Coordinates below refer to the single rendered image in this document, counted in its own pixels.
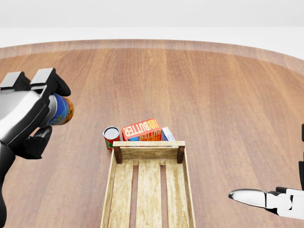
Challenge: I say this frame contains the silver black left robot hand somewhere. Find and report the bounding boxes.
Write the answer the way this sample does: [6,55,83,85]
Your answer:
[0,67,72,160]

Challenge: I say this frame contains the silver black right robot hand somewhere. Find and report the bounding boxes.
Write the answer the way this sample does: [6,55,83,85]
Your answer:
[228,123,304,218]

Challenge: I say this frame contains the blue alphabet soup can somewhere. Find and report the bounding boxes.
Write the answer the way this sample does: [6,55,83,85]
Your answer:
[46,93,75,126]

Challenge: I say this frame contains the wooden slat tray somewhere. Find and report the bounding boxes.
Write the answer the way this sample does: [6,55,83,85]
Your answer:
[99,140,197,228]

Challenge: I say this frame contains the red can with silver lid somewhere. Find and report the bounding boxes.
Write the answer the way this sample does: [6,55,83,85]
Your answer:
[102,126,121,153]

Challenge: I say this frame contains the white and blue box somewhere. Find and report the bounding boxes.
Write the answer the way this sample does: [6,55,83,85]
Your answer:
[161,126,177,142]

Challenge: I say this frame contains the red butter box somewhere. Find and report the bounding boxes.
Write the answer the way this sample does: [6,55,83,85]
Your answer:
[121,118,163,142]

